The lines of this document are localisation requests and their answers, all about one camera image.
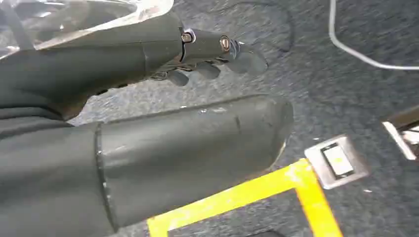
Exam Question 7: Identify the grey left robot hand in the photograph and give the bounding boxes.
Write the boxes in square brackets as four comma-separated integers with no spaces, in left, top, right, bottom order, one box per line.
[0,13,294,237]

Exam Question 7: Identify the clear plastic wrist cover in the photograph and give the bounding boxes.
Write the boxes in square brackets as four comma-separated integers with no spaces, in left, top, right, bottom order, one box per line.
[0,0,174,60]

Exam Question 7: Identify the yellow floor tape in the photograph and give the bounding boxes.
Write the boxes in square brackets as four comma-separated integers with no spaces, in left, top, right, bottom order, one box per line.
[147,158,344,237]

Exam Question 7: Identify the steel floor socket plate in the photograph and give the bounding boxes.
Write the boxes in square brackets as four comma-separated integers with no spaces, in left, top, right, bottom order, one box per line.
[304,134,370,191]

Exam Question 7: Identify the dark metal table leg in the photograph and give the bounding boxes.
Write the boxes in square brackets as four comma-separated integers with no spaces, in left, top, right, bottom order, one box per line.
[382,105,419,161]

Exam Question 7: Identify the white cable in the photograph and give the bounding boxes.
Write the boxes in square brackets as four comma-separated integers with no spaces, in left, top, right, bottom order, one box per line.
[329,0,419,71]

